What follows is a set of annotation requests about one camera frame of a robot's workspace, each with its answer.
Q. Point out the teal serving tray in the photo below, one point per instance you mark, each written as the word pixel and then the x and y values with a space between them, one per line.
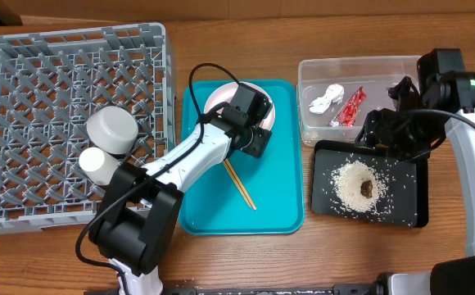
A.
pixel 214 206

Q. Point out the red snack wrapper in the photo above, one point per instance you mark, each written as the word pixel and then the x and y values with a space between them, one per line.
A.
pixel 347 115

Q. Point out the wooden chopstick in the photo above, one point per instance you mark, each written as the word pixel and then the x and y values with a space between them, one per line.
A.
pixel 253 206
pixel 236 181

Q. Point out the large white plate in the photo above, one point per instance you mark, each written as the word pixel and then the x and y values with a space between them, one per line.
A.
pixel 225 93

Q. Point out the grey bowl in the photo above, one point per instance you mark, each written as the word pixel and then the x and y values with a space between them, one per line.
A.
pixel 112 129

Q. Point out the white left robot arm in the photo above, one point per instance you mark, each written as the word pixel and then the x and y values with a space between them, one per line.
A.
pixel 136 219

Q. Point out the white rice pile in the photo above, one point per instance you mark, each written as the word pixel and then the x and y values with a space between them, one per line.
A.
pixel 346 181

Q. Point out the white paper cup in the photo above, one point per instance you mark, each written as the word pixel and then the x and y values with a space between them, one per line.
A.
pixel 97 164

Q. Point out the black tray bin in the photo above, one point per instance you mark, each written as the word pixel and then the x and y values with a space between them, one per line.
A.
pixel 406 203

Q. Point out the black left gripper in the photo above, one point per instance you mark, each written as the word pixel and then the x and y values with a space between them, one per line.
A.
pixel 258 143

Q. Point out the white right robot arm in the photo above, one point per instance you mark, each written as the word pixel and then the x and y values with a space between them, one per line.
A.
pixel 458 276

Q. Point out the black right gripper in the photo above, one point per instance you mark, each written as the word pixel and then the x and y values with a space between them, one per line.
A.
pixel 376 131

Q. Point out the grey dish rack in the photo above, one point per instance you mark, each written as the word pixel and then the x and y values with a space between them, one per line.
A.
pixel 50 84

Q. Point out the brown food lump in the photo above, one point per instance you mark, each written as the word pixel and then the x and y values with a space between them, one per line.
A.
pixel 366 189

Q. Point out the clear plastic bin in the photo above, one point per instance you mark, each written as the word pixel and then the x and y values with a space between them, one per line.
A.
pixel 374 75

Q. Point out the white napkin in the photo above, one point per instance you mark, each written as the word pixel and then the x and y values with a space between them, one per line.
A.
pixel 333 94

